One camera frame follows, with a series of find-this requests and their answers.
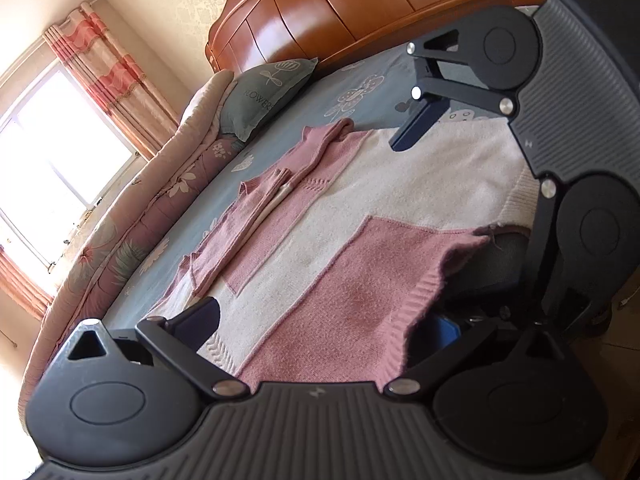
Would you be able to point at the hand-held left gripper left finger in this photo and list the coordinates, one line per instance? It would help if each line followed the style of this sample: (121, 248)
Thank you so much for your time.
(205, 320)

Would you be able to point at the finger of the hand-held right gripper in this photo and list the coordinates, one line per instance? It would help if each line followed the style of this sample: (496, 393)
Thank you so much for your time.
(417, 125)
(545, 240)

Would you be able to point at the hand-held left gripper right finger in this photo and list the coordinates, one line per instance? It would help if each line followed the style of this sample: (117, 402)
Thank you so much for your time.
(445, 332)

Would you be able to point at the pink and white knit sweater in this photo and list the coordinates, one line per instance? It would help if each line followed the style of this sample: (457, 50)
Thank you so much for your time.
(375, 210)

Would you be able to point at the bed with blue floral sheet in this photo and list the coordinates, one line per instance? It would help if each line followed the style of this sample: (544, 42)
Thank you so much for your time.
(325, 90)

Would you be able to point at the folded pink floral quilt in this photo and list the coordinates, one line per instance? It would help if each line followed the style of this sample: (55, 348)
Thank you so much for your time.
(150, 210)

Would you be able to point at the wooden headboard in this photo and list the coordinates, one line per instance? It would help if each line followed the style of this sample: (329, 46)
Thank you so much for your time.
(350, 5)

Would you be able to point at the grey-blue printed pillow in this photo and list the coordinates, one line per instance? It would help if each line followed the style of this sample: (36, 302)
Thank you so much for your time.
(265, 90)

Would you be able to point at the pink floral curtain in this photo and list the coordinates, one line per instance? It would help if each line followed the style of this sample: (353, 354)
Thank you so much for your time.
(110, 75)
(25, 285)

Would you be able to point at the bright window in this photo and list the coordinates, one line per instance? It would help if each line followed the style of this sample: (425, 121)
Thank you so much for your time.
(50, 160)

